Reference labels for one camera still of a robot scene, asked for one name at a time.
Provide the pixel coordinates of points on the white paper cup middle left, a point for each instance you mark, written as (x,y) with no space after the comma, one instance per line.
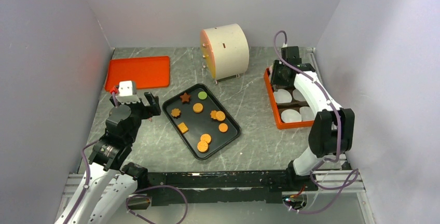
(282,96)

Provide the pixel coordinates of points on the white paper cup front left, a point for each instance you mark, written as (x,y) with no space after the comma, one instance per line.
(291,116)

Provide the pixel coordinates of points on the orange flower cookie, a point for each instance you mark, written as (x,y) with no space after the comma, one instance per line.
(175,113)
(213,114)

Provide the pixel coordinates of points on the white paper cup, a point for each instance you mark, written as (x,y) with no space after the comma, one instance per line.
(282,96)
(306,114)
(296,94)
(291,116)

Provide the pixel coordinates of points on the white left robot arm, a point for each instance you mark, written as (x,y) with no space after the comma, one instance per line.
(109,153)

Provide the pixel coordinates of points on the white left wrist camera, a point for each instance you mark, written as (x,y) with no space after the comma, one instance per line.
(124,93)

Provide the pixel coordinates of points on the round orange cookie front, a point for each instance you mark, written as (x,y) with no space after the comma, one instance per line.
(202,146)

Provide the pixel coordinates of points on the brown star cookie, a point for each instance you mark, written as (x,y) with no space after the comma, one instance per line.
(185,98)

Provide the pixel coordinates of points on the black baking tray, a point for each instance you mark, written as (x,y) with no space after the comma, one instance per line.
(201,123)

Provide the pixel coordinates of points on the orange tray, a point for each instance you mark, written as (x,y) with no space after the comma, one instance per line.
(146,72)

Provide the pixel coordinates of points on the white paper cup front right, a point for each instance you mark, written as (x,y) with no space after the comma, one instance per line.
(306,114)

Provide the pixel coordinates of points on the white paper cup middle right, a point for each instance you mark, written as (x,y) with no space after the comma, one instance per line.
(296,94)

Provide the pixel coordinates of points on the plain orange round cookie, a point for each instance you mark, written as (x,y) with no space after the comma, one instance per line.
(223,127)

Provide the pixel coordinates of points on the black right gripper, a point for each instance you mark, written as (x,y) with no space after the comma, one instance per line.
(277,64)

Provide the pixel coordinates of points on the orange cookie box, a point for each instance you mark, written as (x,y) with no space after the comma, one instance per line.
(278,109)

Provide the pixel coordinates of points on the round cream toy oven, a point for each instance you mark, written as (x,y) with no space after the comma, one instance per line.
(225,50)

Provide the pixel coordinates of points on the square waffle cookie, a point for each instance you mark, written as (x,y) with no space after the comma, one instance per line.
(183,128)

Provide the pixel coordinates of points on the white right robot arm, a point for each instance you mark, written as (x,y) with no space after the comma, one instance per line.
(332,130)

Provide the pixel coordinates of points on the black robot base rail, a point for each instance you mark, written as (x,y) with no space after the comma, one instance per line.
(269,186)

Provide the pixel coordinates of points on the plain green round cookie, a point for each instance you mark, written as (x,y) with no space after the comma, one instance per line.
(202,95)

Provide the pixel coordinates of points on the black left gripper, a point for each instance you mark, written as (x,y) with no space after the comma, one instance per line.
(148,111)

